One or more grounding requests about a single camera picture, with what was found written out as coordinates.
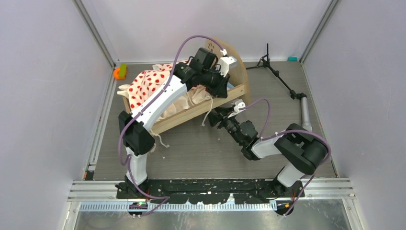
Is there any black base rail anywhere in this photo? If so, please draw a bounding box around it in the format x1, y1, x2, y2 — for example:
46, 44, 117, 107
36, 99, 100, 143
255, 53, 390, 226
67, 178, 356, 213

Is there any teal small block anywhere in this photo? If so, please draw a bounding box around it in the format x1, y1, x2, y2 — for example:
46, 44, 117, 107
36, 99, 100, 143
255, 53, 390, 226
287, 57, 298, 62

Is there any strawberry print ruffled blanket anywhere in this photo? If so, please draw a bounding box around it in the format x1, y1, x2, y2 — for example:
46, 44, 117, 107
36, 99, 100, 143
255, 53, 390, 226
119, 62, 220, 150

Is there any orange green toy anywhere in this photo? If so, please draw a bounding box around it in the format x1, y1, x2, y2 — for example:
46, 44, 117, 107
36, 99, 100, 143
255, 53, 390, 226
113, 64, 128, 80

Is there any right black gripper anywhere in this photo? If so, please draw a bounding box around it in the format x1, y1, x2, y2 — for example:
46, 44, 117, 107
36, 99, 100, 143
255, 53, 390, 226
205, 106, 244, 146

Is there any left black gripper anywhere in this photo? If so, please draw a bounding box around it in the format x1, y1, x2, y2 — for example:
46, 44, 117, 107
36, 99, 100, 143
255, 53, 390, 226
200, 67, 231, 98

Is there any wooden pet bed frame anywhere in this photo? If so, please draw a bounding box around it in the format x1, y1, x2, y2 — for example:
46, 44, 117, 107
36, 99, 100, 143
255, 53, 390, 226
117, 38, 251, 136

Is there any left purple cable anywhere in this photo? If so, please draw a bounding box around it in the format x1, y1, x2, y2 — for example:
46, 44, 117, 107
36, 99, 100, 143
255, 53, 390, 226
117, 34, 220, 204

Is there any purple cable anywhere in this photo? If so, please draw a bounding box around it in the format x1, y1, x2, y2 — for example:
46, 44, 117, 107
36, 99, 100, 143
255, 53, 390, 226
238, 98, 318, 207
117, 34, 220, 204

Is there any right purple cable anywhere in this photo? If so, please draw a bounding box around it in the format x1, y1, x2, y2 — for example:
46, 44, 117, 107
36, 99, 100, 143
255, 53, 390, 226
238, 98, 318, 207

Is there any black tripod stand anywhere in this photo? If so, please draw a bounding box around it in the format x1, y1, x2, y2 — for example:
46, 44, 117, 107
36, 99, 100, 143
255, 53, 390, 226
249, 43, 314, 128

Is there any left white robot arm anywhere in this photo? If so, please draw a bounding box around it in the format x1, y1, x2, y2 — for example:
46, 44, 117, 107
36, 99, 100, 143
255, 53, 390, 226
118, 48, 237, 198

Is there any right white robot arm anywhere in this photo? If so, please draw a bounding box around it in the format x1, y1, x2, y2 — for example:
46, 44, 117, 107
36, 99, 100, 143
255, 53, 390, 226
208, 107, 331, 197

